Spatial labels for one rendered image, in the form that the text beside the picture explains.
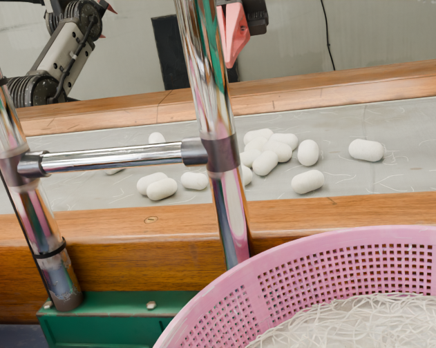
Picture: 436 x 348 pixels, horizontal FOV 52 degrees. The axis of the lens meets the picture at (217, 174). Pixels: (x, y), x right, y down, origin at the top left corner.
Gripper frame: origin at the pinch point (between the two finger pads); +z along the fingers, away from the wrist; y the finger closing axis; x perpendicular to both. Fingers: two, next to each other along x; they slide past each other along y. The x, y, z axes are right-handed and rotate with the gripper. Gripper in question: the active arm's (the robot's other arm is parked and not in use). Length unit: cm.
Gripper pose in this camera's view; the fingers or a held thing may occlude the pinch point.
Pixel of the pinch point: (228, 60)
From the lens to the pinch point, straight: 62.1
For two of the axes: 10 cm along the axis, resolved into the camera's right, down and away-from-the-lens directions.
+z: -0.3, 9.1, -4.2
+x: 2.5, 4.1, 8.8
